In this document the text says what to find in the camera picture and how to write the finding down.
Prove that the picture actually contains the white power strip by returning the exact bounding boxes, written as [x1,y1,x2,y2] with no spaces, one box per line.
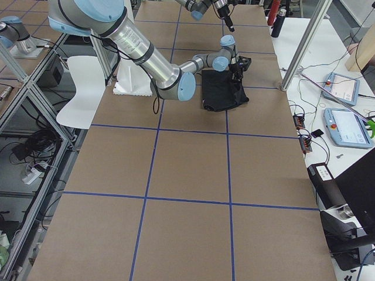
[22,162,47,185]

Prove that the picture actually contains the black water bottle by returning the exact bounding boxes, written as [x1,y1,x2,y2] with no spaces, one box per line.
[271,9,287,38]

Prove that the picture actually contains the red bottle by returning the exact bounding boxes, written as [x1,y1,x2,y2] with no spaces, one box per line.
[267,0,281,26]

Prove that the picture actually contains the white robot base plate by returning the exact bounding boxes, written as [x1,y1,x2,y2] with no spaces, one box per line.
[113,60,152,97]

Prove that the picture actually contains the blue teach pendant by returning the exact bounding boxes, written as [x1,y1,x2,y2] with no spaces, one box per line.
[323,108,374,149]
[323,73,360,107]

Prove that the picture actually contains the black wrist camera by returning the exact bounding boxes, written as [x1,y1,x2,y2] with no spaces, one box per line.
[237,56,252,71]

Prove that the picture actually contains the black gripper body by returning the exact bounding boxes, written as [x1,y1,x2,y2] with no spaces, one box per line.
[218,5,235,32]
[229,63,243,83]

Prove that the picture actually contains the blue teach pendant far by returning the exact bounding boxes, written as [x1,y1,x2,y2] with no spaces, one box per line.
[323,73,360,107]

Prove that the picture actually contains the black box with label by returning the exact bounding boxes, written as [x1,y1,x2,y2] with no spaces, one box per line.
[307,163,347,210]

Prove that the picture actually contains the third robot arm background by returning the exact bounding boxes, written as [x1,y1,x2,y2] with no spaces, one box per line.
[1,16,50,59]

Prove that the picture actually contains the black graphic t-shirt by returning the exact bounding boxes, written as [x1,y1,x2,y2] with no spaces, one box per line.
[202,70,249,112]

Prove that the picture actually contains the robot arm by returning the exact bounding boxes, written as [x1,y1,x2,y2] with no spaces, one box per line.
[48,1,251,101]
[176,0,238,32]

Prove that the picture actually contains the black monitor screen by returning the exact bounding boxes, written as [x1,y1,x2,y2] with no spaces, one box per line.
[336,149,374,234]

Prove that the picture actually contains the orange circuit board far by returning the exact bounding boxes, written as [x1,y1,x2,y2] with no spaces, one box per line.
[293,114,306,129]

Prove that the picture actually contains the white chair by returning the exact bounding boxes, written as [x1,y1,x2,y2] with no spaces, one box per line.
[56,56,106,129]

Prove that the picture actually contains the orange circuit board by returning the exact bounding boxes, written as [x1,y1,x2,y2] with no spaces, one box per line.
[293,114,306,129]
[299,135,312,154]

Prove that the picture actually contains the grey aluminium frame post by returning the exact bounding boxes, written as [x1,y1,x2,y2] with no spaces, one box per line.
[281,0,332,91]

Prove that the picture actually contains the blue teach pendant near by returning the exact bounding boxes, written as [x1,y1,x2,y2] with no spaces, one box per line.
[323,108,374,149]

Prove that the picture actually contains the orange circuit board near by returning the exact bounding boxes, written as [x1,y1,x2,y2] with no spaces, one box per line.
[299,135,312,154]

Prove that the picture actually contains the black monitor stand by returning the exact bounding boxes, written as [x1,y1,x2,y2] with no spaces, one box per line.
[320,211,374,270]

